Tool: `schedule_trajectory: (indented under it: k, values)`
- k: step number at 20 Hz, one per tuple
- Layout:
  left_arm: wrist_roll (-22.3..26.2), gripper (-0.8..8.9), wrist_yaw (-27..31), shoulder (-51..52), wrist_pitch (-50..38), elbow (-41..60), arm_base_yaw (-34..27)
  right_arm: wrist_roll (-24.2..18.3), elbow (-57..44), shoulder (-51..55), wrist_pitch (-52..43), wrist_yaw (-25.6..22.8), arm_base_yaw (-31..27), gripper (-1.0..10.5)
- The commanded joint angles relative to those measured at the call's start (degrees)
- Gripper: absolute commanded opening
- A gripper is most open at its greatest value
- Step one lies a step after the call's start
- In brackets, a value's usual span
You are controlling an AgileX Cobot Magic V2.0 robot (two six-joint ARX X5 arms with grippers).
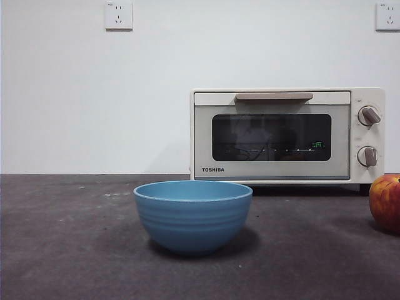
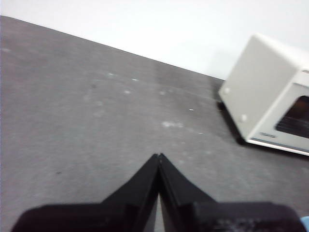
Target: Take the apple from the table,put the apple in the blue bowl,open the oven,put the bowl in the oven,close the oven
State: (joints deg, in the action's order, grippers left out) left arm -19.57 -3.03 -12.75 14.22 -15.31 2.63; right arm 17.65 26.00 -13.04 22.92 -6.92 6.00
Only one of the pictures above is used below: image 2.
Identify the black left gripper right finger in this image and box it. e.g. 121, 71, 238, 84
158, 152, 308, 232

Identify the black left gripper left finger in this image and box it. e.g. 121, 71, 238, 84
11, 153, 160, 232

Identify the blue ribbed bowl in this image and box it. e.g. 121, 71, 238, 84
300, 216, 309, 232

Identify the oven door with beige handle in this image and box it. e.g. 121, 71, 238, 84
251, 71, 309, 153

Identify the cream toaster oven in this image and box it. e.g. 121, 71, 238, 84
218, 33, 309, 157

